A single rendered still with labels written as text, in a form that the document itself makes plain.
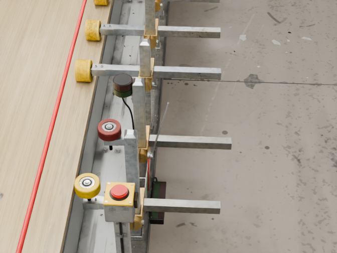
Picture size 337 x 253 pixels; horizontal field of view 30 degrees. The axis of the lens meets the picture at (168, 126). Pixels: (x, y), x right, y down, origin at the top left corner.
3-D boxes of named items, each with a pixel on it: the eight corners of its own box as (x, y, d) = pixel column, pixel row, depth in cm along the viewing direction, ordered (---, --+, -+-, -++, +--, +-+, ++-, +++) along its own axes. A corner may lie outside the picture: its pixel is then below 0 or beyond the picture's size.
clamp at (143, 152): (150, 135, 221) (150, 125, 217) (147, 163, 211) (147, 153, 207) (134, 134, 221) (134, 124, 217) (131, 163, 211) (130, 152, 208)
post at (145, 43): (152, 137, 246) (150, 37, 213) (151, 144, 244) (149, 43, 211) (143, 137, 247) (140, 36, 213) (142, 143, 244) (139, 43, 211)
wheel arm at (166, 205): (219, 208, 202) (220, 199, 199) (219, 216, 199) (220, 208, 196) (85, 202, 203) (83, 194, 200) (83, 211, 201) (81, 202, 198)
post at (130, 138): (142, 232, 206) (137, 127, 173) (141, 241, 204) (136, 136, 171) (131, 232, 207) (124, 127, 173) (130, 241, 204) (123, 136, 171)
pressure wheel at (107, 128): (123, 141, 222) (122, 117, 214) (121, 157, 216) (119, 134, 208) (101, 140, 222) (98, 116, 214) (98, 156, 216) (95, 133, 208)
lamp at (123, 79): (135, 124, 209) (133, 74, 194) (134, 136, 205) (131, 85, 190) (118, 123, 209) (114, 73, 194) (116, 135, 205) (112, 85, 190)
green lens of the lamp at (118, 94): (134, 85, 197) (133, 80, 196) (132, 98, 193) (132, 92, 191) (115, 85, 197) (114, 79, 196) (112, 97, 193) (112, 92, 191)
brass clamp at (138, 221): (147, 197, 205) (146, 187, 202) (143, 231, 195) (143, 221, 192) (128, 197, 205) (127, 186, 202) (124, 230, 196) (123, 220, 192)
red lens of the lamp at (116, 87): (133, 79, 195) (133, 74, 194) (132, 92, 191) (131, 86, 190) (114, 78, 196) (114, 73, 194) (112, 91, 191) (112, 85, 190)
